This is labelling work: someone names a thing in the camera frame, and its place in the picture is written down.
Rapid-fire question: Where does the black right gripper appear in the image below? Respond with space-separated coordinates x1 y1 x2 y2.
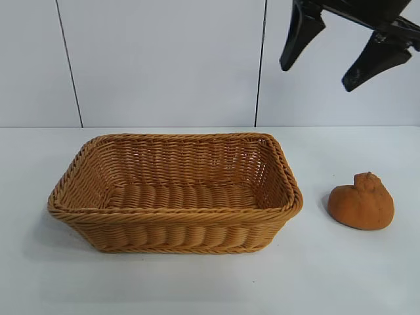
278 0 420 93

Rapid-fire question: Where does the brown bread roll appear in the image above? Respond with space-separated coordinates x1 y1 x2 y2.
327 171 395 230

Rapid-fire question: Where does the woven wicker basket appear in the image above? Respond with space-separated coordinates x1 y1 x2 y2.
47 132 305 254

